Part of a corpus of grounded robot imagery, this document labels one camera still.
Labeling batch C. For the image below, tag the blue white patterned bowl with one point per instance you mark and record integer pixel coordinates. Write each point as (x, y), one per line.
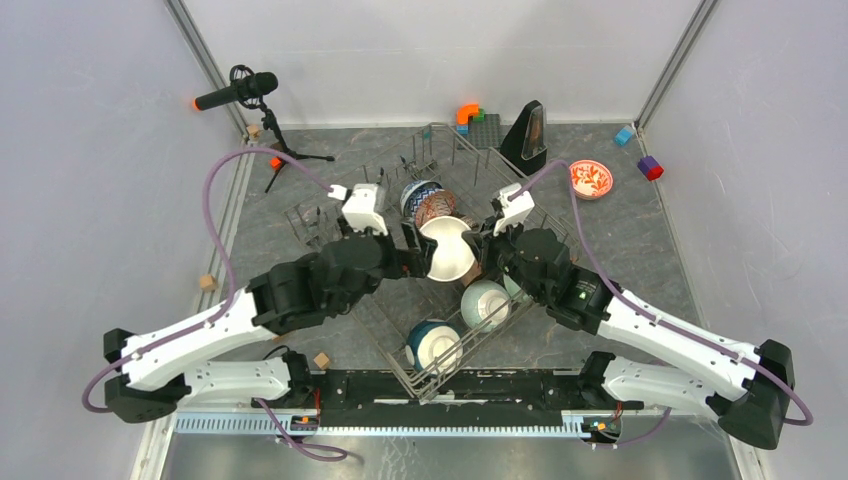
(437, 204)

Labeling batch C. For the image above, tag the pale green bowl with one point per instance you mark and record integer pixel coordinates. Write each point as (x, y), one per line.
(516, 293)

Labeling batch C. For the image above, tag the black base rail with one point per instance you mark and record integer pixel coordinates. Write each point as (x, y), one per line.
(471, 398)

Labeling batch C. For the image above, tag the wooden cube near rail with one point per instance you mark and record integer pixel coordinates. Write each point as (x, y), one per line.
(322, 361)

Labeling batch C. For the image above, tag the white bowl orange pattern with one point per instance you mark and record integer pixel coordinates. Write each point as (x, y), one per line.
(591, 180)

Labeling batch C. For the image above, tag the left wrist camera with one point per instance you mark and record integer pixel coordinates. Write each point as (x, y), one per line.
(362, 206)

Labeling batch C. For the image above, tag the black microphone orange tip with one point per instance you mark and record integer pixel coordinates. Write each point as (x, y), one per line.
(246, 87)

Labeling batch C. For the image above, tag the grey studded base plate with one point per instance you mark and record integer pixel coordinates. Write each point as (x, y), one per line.
(485, 134)

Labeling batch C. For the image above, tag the blue toy block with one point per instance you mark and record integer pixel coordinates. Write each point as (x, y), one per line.
(624, 135)

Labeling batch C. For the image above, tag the purple red toy block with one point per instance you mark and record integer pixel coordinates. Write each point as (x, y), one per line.
(650, 168)

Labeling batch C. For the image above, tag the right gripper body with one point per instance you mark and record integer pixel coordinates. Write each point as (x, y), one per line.
(500, 251)

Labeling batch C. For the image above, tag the teal bowl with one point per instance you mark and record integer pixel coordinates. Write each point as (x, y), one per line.
(434, 347)

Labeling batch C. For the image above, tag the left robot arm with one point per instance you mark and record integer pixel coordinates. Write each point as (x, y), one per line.
(151, 370)

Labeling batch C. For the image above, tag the black metronome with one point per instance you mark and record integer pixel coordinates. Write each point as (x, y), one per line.
(523, 147)

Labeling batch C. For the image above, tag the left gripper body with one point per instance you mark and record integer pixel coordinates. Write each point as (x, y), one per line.
(389, 269)

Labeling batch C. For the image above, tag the light green ribbed bowl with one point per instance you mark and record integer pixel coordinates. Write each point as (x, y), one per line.
(485, 304)

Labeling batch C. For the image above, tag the orange curved toy block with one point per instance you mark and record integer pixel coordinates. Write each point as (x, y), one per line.
(466, 113)

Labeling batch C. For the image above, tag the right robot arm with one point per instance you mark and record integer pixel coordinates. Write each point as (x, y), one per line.
(745, 388)

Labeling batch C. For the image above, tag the green toy block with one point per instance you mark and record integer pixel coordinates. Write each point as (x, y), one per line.
(478, 115)

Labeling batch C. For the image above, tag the grey wire dish rack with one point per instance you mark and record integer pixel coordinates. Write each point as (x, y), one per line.
(373, 335)

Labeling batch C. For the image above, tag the black microphone tripod stand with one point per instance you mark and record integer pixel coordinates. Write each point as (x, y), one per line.
(269, 122)

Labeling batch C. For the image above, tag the white blue rimmed bowl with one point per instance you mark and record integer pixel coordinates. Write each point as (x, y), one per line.
(415, 193)

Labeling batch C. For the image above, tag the small wooden cube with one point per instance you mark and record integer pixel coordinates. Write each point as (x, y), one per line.
(208, 283)

